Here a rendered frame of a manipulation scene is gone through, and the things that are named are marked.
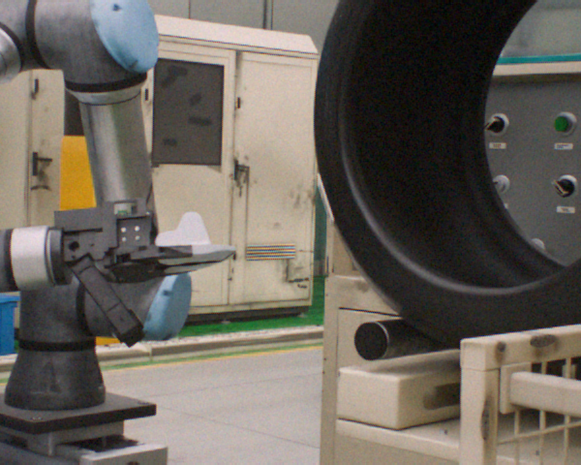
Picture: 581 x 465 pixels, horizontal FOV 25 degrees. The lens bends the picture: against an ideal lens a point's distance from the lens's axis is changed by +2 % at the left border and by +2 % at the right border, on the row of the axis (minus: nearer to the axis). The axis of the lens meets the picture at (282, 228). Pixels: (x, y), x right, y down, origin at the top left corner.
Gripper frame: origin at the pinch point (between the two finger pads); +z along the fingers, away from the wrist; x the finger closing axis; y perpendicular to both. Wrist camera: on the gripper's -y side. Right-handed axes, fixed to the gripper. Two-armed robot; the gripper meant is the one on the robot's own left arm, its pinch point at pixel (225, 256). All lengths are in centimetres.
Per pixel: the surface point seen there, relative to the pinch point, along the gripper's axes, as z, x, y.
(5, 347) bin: -160, 528, 113
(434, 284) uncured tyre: 23.3, -9.2, -8.0
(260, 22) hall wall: -19, 935, 490
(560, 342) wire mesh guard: 26, -63, -26
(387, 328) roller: 18.1, -1.9, -11.0
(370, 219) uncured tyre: 17.4, -5.9, 1.1
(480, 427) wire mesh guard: 19, -68, -32
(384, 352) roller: 17.5, -1.9, -13.6
